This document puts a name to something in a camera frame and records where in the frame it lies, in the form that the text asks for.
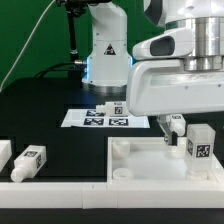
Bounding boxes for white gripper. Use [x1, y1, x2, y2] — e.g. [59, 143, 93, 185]
[126, 59, 224, 146]

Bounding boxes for white square table top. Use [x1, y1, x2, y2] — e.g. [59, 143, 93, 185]
[107, 137, 224, 182]

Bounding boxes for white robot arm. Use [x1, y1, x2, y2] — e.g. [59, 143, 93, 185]
[83, 0, 224, 135]

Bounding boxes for white marker sheet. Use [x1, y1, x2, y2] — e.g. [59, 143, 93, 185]
[61, 109, 150, 128]

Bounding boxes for white U-shaped fence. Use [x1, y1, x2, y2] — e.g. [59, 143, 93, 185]
[0, 139, 224, 210]

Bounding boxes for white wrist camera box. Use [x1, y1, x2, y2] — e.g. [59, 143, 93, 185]
[132, 28, 194, 60]

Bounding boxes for black cables at base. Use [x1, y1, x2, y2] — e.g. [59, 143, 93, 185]
[34, 59, 88, 80]

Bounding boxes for white cable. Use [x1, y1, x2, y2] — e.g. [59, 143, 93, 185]
[0, 0, 56, 93]

